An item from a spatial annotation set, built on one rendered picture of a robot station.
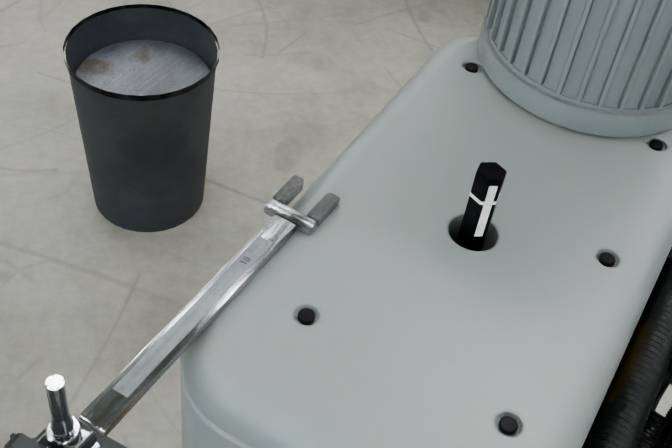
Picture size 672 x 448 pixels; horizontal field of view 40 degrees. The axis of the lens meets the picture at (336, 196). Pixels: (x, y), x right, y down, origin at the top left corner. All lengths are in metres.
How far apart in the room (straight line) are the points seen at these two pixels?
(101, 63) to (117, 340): 0.88
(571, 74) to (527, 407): 0.29
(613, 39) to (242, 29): 3.47
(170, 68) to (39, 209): 0.69
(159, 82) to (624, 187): 2.38
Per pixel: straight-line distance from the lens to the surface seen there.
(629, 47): 0.76
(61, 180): 3.45
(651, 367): 0.77
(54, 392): 1.29
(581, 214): 0.73
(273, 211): 0.67
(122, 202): 3.15
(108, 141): 2.97
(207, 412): 0.60
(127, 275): 3.12
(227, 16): 4.23
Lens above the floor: 2.37
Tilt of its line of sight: 44 degrees down
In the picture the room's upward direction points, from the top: 8 degrees clockwise
